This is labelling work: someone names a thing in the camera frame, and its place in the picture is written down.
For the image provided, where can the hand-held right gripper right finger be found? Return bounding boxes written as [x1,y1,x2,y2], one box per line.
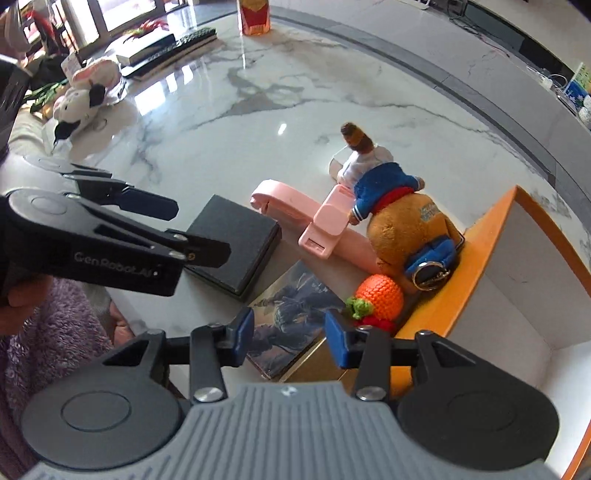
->
[324,310,469,401]

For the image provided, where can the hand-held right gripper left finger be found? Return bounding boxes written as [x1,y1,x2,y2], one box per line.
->
[104,307,256,404]

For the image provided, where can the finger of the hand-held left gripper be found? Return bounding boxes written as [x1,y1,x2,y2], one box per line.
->
[148,227,232,269]
[65,173,179,221]

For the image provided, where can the black square box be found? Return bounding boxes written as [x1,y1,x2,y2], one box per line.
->
[185,195,282,303]

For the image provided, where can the painted cover book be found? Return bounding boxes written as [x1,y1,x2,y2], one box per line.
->
[245,259,358,381]

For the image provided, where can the orange crocheted fruit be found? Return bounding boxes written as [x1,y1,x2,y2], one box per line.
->
[345,273,404,335]

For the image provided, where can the brown plush bear blue outfit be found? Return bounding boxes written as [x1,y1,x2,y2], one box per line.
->
[337,122,465,296]

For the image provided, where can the white box orange rim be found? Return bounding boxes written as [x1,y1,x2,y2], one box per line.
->
[277,185,591,480]

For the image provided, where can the person's left hand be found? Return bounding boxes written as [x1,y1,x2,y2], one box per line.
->
[0,277,54,335]

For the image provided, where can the purple fleece clothing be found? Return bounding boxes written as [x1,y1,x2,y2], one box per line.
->
[0,277,153,480]

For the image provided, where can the black and white plush cow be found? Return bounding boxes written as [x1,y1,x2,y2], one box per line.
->
[52,83,123,139]

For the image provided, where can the pink plush bunny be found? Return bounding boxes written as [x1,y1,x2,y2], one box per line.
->
[69,59,123,89]

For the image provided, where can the white flat box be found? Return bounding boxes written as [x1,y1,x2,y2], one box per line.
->
[115,34,185,66]

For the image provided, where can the clear plastic stand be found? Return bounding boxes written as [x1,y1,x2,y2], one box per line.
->
[328,148,358,183]

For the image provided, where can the black keyboard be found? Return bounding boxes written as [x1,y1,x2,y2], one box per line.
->
[122,26,219,78]

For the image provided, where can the red flowers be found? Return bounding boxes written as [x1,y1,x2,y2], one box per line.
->
[122,18,169,38]

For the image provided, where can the red and yellow can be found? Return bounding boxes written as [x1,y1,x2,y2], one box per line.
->
[236,0,273,37]

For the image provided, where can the blue and green box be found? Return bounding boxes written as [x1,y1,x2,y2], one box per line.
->
[566,65,591,125]

